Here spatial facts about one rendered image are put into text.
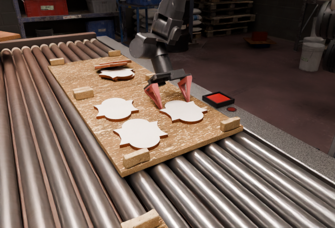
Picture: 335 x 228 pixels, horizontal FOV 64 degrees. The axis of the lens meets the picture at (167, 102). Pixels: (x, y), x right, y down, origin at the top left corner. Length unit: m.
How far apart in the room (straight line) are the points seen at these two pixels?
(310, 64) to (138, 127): 3.92
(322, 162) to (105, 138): 0.51
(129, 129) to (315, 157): 0.45
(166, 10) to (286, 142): 0.48
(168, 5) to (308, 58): 3.76
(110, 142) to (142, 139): 0.08
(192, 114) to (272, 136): 0.22
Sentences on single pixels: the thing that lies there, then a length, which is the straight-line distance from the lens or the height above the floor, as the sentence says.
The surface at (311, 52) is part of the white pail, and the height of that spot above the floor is 0.28.
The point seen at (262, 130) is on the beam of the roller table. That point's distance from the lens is 0.78.
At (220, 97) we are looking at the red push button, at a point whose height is 0.93.
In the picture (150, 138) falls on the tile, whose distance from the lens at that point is 0.65.
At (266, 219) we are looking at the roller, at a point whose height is 0.92.
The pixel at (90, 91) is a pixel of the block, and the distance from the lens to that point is 0.90.
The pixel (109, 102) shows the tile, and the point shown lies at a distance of 0.84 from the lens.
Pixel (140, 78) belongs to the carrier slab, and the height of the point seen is 0.94.
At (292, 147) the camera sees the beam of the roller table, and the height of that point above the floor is 0.92.
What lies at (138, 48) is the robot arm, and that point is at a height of 1.11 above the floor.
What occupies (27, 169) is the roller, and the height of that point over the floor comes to 0.92.
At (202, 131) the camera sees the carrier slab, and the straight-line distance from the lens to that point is 0.70.
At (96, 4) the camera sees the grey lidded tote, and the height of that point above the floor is 0.79.
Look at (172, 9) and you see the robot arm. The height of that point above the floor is 1.21.
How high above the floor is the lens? 1.30
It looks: 26 degrees down
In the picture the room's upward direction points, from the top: straight up
